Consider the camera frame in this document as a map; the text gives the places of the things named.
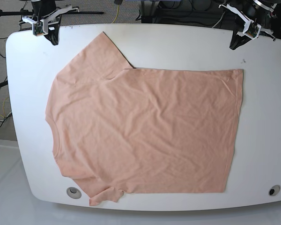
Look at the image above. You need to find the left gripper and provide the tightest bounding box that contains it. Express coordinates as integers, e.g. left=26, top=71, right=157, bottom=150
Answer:
left=219, top=3, right=275, bottom=49

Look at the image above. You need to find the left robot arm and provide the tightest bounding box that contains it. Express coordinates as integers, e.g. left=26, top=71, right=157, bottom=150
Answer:
left=219, top=0, right=281, bottom=50

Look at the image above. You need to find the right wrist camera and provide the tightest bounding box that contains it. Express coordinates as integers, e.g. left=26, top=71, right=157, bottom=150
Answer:
left=32, top=21, right=44, bottom=36

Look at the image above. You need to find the black tripod stand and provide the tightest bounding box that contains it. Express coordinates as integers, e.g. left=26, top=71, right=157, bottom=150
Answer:
left=0, top=6, right=104, bottom=26

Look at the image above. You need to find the peach pink T-shirt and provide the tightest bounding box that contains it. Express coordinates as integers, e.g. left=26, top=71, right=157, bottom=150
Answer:
left=45, top=33, right=244, bottom=206

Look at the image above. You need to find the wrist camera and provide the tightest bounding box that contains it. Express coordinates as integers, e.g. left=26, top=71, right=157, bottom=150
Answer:
left=32, top=21, right=44, bottom=36
left=244, top=23, right=261, bottom=39

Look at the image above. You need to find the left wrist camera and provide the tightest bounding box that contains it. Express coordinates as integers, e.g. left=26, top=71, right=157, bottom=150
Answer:
left=244, top=23, right=261, bottom=39

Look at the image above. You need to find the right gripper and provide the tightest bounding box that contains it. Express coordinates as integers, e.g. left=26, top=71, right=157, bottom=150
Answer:
left=22, top=7, right=79, bottom=45

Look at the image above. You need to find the table cable grommet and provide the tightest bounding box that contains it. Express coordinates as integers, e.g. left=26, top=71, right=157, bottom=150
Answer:
left=268, top=185, right=281, bottom=196
left=67, top=187, right=81, bottom=199

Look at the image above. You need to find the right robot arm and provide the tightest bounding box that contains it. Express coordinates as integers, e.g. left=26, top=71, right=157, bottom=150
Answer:
left=22, top=0, right=80, bottom=45

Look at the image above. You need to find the black equipment frame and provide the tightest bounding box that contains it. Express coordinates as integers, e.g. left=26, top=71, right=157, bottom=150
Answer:
left=138, top=0, right=281, bottom=39

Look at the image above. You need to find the right table cable grommet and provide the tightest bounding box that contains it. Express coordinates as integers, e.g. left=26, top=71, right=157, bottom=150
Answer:
left=268, top=185, right=281, bottom=196

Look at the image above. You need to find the left table cable grommet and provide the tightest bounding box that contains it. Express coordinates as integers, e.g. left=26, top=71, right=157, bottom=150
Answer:
left=67, top=187, right=81, bottom=199

